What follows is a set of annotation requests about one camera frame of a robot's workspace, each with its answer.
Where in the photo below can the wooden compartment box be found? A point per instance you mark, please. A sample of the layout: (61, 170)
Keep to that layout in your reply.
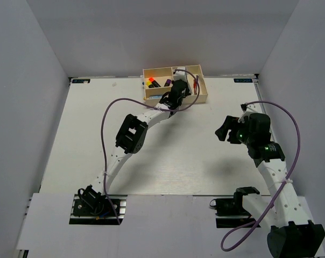
(164, 73)

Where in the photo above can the table logo sticker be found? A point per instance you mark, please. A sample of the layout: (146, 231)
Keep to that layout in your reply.
(80, 80)
(243, 80)

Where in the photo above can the yellow cap highlighter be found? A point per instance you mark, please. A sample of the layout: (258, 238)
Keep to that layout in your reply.
(150, 85)

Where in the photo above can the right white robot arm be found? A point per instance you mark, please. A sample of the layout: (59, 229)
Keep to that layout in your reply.
(290, 230)

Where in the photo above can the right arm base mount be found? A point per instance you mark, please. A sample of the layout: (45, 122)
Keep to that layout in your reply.
(228, 215)

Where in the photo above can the orange cap highlighter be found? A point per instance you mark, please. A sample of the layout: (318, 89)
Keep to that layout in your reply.
(154, 82)

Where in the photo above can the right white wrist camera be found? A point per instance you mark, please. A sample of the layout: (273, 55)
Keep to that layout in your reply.
(247, 110)

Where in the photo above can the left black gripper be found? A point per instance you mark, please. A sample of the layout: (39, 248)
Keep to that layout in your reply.
(187, 93)

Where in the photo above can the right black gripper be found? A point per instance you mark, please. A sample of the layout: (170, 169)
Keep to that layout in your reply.
(230, 123)

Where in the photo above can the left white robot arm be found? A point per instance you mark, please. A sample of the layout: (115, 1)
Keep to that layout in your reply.
(131, 135)

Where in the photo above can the purple cap highlighter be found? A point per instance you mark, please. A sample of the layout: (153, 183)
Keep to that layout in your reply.
(167, 83)

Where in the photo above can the blue clear highlighter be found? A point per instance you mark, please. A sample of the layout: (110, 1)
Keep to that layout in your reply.
(155, 97)

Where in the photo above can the red pen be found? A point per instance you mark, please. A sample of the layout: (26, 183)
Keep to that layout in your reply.
(195, 87)

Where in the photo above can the left table logo sticker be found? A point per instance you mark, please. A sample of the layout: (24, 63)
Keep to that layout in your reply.
(80, 80)

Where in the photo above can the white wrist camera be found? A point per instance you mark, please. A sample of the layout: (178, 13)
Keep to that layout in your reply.
(179, 73)
(247, 110)

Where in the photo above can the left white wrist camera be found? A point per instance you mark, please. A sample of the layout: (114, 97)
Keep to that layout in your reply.
(179, 73)

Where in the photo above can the blue clear pen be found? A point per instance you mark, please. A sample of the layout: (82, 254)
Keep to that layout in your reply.
(190, 88)

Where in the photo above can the right table logo sticker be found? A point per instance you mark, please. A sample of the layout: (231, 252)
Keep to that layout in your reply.
(243, 80)

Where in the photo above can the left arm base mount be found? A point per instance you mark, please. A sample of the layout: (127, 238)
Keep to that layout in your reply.
(92, 208)

